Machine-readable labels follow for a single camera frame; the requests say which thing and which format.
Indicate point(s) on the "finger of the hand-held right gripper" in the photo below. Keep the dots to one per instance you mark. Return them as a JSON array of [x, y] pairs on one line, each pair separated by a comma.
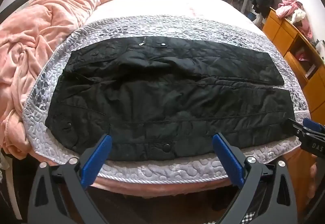
[[297, 127], [314, 125]]

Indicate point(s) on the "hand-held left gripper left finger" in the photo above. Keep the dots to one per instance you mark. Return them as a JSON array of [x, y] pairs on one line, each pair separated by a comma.
[[97, 160]]

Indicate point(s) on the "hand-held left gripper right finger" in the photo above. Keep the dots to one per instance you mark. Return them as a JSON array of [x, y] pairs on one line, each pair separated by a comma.
[[227, 160]]

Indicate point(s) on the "person's right hand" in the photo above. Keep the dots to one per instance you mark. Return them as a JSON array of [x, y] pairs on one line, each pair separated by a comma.
[[314, 168]]

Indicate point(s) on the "checkered cloth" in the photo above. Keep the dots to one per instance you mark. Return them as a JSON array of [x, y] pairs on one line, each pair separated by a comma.
[[247, 217]]

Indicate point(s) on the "orange wooden cabinet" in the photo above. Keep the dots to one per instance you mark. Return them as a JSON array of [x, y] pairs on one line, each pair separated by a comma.
[[294, 48]]

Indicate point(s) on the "pile of pink clothes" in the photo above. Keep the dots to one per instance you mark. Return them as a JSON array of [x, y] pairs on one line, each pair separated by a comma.
[[295, 12]]

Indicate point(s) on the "pink fleece blanket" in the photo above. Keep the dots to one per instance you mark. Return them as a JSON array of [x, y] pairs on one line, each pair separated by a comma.
[[45, 36]]

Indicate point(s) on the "grey quilted blanket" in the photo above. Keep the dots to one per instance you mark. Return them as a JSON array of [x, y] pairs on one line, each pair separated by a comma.
[[162, 26]]

